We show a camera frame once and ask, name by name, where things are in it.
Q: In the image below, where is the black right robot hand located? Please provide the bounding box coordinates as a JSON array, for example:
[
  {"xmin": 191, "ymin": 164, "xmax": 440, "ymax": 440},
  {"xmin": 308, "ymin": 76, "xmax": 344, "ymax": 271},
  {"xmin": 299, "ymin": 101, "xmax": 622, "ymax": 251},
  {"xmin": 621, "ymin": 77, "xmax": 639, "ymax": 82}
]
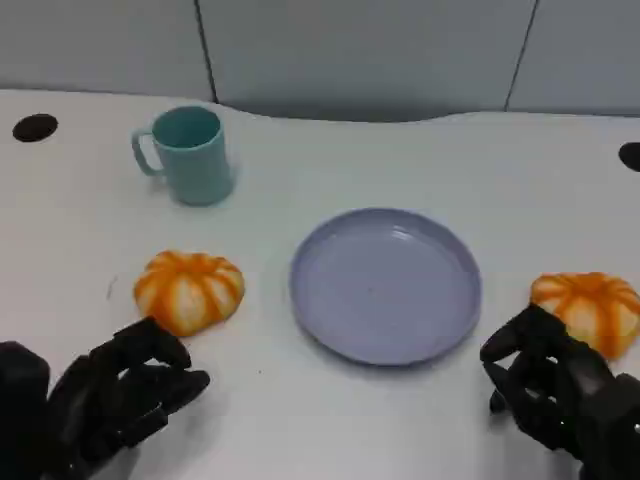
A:
[{"xmin": 479, "ymin": 303, "xmax": 640, "ymax": 480}]

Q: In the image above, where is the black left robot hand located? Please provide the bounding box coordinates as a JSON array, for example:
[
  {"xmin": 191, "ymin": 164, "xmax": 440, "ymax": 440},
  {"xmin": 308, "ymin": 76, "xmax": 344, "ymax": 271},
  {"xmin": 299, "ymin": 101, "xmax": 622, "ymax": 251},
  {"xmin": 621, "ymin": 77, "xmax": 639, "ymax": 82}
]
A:
[{"xmin": 47, "ymin": 317, "xmax": 211, "ymax": 480}]

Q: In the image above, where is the orange white toy bread roll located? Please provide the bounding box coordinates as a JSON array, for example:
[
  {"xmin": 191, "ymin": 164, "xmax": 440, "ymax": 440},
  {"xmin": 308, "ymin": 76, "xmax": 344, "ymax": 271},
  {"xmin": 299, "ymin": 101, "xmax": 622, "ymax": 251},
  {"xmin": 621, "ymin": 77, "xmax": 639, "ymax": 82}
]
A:
[
  {"xmin": 529, "ymin": 272, "xmax": 640, "ymax": 360},
  {"xmin": 133, "ymin": 250, "xmax": 246, "ymax": 337}
]

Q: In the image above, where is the lilac plate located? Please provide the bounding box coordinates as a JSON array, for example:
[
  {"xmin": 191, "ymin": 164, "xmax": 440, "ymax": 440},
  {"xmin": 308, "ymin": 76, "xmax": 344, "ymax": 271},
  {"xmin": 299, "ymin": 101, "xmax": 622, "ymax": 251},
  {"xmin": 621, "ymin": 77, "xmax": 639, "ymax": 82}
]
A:
[{"xmin": 289, "ymin": 207, "xmax": 484, "ymax": 367}]

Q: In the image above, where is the pale green mug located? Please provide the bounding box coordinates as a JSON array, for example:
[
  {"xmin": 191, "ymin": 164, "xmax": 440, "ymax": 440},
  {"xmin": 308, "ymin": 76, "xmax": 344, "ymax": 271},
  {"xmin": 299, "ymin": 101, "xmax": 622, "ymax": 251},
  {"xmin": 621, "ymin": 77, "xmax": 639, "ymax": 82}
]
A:
[{"xmin": 131, "ymin": 105, "xmax": 236, "ymax": 206}]

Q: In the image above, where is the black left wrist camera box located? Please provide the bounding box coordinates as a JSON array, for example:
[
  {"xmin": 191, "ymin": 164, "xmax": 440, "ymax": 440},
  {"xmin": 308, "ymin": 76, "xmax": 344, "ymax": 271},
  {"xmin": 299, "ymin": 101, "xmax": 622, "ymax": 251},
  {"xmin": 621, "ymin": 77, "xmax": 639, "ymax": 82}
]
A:
[{"xmin": 0, "ymin": 341, "xmax": 52, "ymax": 480}]

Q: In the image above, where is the black table cable hole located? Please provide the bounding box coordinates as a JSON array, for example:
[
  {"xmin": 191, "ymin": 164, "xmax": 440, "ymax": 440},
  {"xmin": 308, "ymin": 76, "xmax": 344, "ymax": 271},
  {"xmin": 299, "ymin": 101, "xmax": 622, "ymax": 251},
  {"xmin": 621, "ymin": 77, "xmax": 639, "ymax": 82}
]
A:
[
  {"xmin": 618, "ymin": 142, "xmax": 640, "ymax": 173},
  {"xmin": 12, "ymin": 113, "xmax": 59, "ymax": 143}
]

